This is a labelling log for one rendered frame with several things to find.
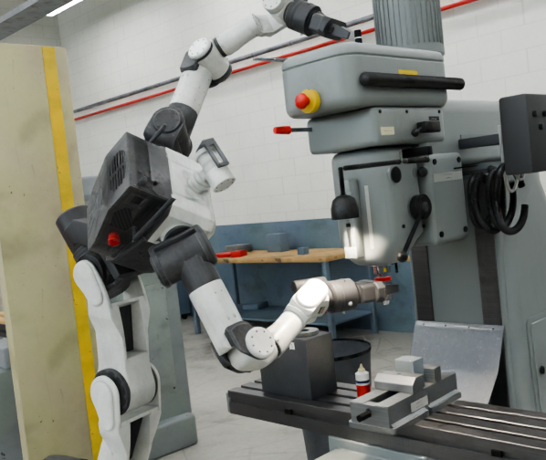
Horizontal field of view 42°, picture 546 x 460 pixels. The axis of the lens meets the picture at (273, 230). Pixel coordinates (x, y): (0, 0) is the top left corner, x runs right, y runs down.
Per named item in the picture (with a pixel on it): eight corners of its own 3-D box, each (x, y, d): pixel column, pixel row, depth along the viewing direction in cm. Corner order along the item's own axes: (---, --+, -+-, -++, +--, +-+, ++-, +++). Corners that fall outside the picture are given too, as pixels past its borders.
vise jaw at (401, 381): (413, 394, 187) (411, 379, 186) (374, 389, 195) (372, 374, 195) (425, 388, 191) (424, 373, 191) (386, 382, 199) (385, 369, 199)
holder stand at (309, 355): (311, 401, 214) (304, 336, 213) (262, 392, 230) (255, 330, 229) (338, 390, 222) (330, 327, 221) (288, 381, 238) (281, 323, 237)
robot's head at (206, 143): (204, 184, 186) (215, 167, 180) (188, 158, 188) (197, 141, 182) (223, 178, 190) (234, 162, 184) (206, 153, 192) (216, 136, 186)
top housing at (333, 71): (352, 104, 173) (346, 38, 172) (277, 120, 191) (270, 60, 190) (454, 106, 205) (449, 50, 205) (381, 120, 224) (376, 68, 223)
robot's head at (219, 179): (204, 198, 185) (225, 177, 180) (184, 167, 187) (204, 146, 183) (219, 196, 190) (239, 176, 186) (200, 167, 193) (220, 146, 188)
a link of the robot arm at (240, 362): (309, 326, 180) (268, 374, 167) (289, 339, 188) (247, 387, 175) (282, 296, 180) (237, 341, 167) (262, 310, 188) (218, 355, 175)
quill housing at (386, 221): (392, 266, 186) (380, 145, 184) (332, 266, 200) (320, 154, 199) (432, 256, 199) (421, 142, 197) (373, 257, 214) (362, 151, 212)
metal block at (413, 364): (414, 383, 193) (412, 361, 193) (395, 381, 197) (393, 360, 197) (425, 378, 197) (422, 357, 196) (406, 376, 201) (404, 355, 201)
